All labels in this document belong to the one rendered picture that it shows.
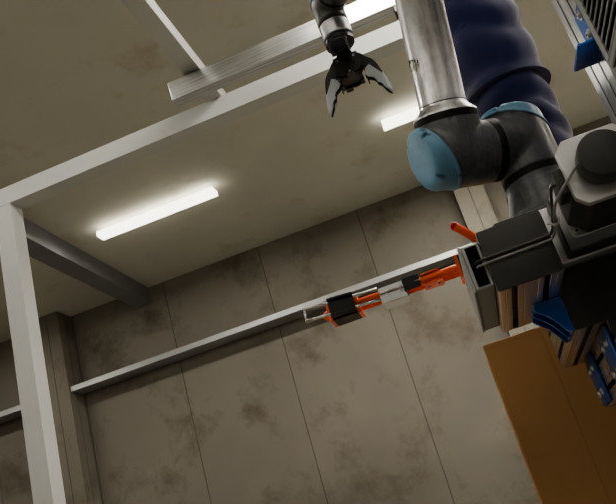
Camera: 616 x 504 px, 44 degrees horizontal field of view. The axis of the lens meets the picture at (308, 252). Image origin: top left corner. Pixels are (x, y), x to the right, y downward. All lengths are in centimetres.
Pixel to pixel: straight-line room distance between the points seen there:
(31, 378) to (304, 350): 412
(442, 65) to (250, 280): 724
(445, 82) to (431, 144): 12
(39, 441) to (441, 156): 352
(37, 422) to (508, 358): 326
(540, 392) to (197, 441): 691
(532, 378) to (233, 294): 700
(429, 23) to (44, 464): 356
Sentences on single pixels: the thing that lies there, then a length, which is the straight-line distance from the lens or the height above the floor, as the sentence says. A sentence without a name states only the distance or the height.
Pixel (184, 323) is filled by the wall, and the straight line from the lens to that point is 869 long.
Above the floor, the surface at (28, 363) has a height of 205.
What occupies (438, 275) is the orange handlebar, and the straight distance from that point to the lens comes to 193.
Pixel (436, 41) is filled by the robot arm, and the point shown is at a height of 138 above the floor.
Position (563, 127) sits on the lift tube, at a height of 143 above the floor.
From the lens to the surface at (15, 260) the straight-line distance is 486.
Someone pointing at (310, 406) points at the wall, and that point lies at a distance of 804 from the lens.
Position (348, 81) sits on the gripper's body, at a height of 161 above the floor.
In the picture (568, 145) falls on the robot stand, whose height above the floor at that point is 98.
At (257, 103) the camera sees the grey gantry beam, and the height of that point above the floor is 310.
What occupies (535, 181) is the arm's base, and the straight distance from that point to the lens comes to 137.
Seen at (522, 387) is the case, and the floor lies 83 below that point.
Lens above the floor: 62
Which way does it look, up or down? 21 degrees up
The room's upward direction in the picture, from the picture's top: 17 degrees counter-clockwise
